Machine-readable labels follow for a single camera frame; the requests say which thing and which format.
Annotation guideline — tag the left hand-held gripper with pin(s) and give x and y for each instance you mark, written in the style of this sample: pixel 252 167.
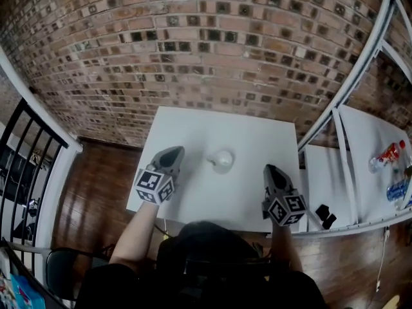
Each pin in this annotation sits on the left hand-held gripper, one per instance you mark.
pixel 154 182

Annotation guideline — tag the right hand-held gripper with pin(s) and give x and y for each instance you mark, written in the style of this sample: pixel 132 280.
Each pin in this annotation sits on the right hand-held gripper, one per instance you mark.
pixel 284 206

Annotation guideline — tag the person's right forearm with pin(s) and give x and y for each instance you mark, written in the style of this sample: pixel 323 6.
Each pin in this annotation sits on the person's right forearm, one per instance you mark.
pixel 286 246

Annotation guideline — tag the person's left forearm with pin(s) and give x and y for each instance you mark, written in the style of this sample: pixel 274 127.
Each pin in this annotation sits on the person's left forearm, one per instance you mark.
pixel 135 237

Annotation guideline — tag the small black block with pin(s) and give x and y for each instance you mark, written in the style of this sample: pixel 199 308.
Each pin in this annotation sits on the small black block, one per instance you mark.
pixel 322 211
pixel 329 221

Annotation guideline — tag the person's black clothing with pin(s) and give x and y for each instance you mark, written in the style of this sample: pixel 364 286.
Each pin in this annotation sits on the person's black clothing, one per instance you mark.
pixel 206 269

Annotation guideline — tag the white pillar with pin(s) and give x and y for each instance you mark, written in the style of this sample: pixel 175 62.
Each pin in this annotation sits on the white pillar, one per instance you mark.
pixel 51 185

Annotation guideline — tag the red label plastic bottle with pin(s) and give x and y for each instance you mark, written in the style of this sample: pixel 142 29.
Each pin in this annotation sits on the red label plastic bottle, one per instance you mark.
pixel 387 155

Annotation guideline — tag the blue label plastic bottle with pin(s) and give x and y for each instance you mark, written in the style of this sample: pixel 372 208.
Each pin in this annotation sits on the blue label plastic bottle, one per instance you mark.
pixel 398 190

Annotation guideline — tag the black chair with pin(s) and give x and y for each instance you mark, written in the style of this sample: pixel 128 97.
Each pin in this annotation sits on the black chair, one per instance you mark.
pixel 61 269

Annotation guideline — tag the black metal railing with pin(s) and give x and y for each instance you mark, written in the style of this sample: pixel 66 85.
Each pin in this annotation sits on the black metal railing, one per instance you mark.
pixel 19 159

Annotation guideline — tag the colourful printed box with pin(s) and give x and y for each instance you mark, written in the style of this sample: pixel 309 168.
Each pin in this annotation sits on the colourful printed box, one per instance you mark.
pixel 19 291

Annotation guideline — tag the white metal frame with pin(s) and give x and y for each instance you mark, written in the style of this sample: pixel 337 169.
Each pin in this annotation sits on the white metal frame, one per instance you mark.
pixel 346 85

